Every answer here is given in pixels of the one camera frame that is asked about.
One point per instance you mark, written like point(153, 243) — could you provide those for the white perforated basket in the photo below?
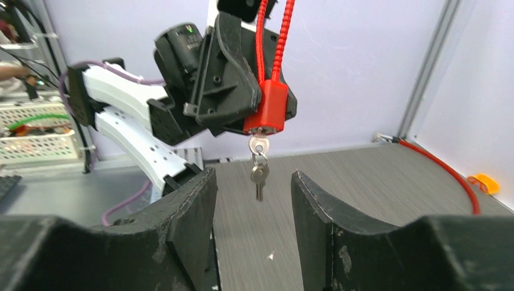
point(36, 132)

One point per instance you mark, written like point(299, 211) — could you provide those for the orange toy block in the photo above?
point(485, 183)

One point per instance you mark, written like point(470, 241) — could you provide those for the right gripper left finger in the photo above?
point(168, 245)

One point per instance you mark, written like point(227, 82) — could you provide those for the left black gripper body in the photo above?
point(226, 87)

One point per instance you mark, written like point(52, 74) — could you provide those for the red cable padlock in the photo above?
point(270, 117)

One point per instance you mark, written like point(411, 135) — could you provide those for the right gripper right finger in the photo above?
point(342, 248)

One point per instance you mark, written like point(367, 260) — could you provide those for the small silver keys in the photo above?
point(259, 146)

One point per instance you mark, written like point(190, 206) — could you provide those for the aluminium frame post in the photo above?
point(436, 44)

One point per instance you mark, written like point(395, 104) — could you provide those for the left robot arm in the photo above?
point(146, 118)

